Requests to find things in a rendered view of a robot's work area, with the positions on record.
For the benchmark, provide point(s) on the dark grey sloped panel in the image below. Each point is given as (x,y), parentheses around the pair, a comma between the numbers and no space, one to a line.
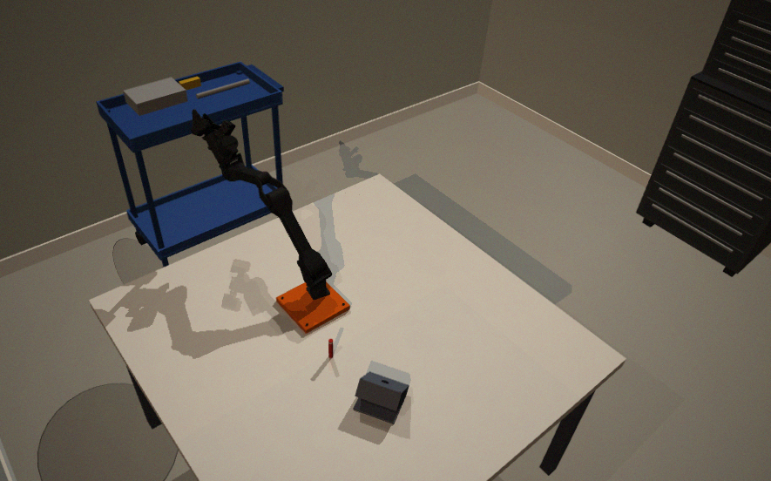
(380,397)

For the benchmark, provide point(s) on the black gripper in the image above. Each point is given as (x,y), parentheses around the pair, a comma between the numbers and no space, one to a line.
(205,126)

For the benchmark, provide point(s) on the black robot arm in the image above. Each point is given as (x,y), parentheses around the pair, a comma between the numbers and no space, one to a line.
(313,267)

